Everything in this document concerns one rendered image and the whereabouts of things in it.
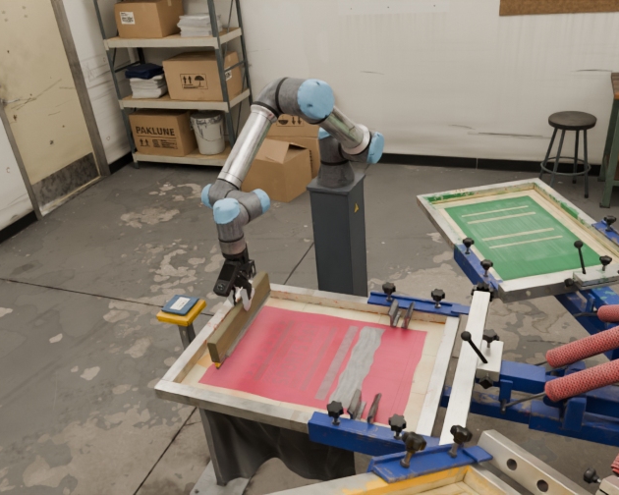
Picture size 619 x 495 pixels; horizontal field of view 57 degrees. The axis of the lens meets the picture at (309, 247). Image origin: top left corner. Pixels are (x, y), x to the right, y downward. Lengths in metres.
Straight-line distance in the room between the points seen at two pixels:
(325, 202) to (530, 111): 3.25
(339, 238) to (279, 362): 0.74
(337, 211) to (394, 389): 0.87
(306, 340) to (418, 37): 3.76
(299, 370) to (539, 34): 3.92
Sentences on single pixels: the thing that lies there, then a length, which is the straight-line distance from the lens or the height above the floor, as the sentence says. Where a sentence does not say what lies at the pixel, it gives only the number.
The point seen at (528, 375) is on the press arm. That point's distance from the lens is 1.65.
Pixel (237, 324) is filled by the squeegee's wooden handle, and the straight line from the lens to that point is 1.78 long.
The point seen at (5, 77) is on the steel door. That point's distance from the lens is 5.48.
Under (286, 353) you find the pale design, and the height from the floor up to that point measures 0.96.
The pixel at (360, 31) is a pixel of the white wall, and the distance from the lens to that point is 5.36.
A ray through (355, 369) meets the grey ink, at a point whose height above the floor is 0.96.
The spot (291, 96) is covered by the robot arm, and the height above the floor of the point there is 1.65.
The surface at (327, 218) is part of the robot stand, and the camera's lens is 2.33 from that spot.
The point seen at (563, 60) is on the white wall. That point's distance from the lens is 5.19.
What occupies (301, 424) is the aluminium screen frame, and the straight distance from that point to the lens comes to 1.58.
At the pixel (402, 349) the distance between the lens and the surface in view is 1.82.
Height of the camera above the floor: 2.13
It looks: 30 degrees down
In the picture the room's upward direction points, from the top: 6 degrees counter-clockwise
